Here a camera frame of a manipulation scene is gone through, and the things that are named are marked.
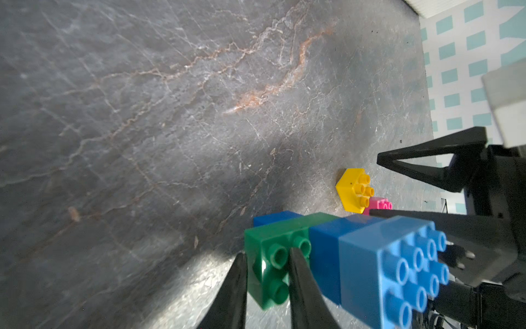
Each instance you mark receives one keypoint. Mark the yellow lego brick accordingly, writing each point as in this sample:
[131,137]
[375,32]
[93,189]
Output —
[354,190]

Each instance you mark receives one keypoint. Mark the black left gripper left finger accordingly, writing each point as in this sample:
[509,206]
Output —
[228,310]

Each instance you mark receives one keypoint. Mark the green lego brick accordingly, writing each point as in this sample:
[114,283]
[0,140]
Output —
[267,246]

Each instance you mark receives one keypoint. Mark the light blue lego brick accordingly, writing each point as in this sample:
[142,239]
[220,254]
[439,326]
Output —
[389,269]

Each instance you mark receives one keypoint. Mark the white storage box brown lid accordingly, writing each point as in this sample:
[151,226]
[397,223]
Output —
[430,8]

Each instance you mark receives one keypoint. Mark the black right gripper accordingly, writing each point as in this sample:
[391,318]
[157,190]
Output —
[486,254]

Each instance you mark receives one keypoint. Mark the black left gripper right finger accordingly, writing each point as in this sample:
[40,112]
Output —
[308,309]

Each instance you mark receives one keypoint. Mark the pink lego brick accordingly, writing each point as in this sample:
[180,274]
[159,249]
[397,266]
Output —
[378,203]

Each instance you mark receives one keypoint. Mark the dark blue lego brick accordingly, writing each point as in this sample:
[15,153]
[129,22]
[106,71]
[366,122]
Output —
[324,259]

